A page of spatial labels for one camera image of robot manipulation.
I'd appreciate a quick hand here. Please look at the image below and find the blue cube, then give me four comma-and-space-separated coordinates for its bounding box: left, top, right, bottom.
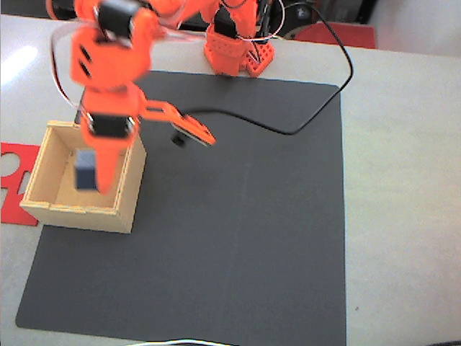
74, 150, 98, 191

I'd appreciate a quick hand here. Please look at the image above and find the open wooden box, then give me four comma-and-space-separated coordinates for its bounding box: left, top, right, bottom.
19, 120, 147, 234

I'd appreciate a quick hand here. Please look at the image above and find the red cutout sheet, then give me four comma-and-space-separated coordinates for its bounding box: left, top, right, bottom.
0, 142, 41, 227

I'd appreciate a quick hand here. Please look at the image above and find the dark grey mat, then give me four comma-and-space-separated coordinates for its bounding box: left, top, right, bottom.
15, 70, 347, 346

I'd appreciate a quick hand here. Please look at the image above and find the red flat board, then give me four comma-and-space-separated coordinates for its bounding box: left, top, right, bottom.
295, 22, 377, 50

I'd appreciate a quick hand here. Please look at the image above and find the white red black servo wire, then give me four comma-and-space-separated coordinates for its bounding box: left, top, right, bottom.
49, 24, 86, 110

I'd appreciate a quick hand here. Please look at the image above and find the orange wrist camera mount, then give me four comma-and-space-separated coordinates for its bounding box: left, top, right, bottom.
138, 100, 217, 148

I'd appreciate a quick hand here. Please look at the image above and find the white cable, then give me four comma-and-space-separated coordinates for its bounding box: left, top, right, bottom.
125, 337, 235, 346

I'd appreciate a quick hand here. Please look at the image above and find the black camera cable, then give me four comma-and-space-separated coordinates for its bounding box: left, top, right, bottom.
183, 2, 354, 136

